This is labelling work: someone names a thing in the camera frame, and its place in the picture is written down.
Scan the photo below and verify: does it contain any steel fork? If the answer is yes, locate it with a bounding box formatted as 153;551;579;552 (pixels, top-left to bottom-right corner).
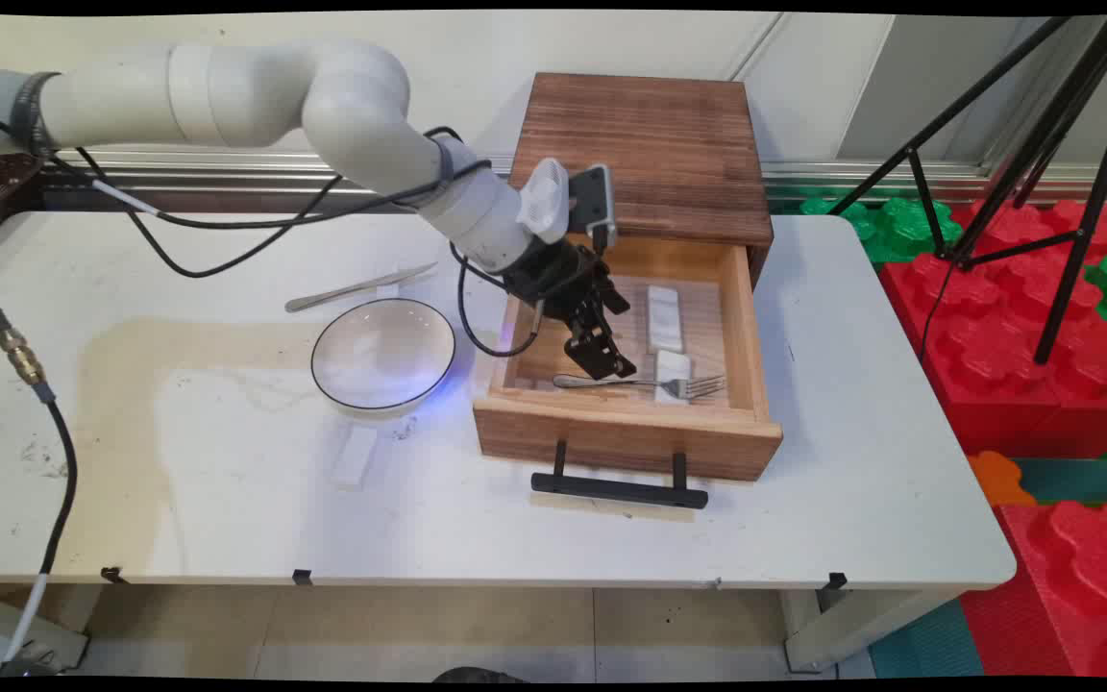
553;373;728;402

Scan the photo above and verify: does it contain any white table leg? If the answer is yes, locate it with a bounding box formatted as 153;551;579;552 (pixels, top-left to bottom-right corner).
782;588;953;674

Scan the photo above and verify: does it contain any white bowl with black rim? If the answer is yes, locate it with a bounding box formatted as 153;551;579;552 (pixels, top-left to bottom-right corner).
310;298;458;417

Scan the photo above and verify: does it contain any black tripod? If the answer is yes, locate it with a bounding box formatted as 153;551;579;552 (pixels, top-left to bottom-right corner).
827;14;1107;367

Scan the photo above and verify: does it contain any black drawer handle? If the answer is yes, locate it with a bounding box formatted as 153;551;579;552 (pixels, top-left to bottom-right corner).
530;440;710;510

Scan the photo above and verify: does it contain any light wooden drawer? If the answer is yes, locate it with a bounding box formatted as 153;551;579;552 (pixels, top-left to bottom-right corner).
473;231;785;482

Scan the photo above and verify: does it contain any dark wooden drawer cabinet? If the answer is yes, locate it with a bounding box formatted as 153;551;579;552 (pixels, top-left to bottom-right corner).
501;72;775;291

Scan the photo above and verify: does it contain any serrated steel table knife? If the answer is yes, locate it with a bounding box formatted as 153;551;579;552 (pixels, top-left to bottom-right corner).
284;262;439;314

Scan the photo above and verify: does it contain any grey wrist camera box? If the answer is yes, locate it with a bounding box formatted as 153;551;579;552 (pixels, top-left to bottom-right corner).
568;164;618;253

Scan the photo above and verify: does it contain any teal foam mat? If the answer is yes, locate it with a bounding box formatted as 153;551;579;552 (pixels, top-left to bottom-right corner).
866;600;987;680

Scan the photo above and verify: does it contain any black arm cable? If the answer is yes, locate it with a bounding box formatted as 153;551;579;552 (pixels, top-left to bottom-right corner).
0;109;541;359

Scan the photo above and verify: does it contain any large red foam block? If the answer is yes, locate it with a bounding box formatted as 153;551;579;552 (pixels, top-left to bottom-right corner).
878;199;1107;458

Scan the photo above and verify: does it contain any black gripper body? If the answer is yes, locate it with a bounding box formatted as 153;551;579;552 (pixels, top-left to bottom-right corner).
501;236;614;324

